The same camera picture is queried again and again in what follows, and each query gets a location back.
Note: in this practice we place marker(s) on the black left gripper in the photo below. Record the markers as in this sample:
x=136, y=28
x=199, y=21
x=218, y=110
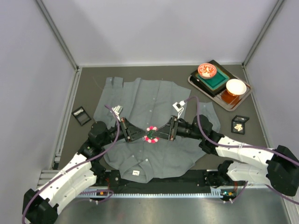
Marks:
x=126, y=129

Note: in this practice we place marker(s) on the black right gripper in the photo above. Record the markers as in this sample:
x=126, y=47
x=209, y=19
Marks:
x=174, y=128

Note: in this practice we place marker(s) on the grey button-up shirt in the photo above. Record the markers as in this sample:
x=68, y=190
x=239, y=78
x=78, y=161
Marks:
x=146, y=103

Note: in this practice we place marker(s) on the gold leaf brooch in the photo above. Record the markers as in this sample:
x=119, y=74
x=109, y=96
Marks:
x=238, y=127

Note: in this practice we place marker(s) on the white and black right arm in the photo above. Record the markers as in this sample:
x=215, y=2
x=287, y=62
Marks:
x=275, y=167

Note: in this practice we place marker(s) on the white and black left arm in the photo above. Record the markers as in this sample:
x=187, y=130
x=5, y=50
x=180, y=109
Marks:
x=44, y=205

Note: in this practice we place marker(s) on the black left jewellery box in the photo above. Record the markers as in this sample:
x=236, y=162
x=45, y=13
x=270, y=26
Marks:
x=81, y=116

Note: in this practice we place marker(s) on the black jewellery box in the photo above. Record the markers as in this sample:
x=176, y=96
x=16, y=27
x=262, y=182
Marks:
x=81, y=116
x=239, y=119

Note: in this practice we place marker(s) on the black rectangular tray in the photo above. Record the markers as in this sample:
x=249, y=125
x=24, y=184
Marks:
x=203, y=86

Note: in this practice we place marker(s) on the brown plastic tray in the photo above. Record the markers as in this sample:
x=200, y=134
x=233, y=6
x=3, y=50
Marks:
x=217, y=98

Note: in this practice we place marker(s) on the amber glass dish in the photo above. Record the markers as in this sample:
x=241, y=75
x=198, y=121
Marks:
x=229, y=98

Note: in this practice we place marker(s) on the red patterned bowl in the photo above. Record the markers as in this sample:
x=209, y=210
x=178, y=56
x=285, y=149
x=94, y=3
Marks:
x=207, y=71

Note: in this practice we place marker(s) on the black right jewellery box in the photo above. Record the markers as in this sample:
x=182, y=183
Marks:
x=239, y=119

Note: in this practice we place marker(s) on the green square dish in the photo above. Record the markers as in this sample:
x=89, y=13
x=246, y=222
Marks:
x=217, y=82

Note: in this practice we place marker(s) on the white and orange cup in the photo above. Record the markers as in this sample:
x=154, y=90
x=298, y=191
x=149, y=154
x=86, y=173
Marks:
x=236, y=87

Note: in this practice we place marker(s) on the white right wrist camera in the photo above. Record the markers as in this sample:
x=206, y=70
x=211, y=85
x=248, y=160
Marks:
x=179, y=107

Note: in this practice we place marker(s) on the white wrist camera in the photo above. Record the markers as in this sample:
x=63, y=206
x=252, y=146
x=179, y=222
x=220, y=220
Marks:
x=117, y=111
x=179, y=107

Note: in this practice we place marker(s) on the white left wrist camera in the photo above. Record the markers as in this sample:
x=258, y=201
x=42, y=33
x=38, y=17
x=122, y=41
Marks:
x=117, y=111

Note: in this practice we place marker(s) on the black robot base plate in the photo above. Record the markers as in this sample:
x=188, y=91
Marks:
x=193, y=181

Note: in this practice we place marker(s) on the grey slotted cable duct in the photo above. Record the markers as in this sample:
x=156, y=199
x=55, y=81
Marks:
x=101, y=194

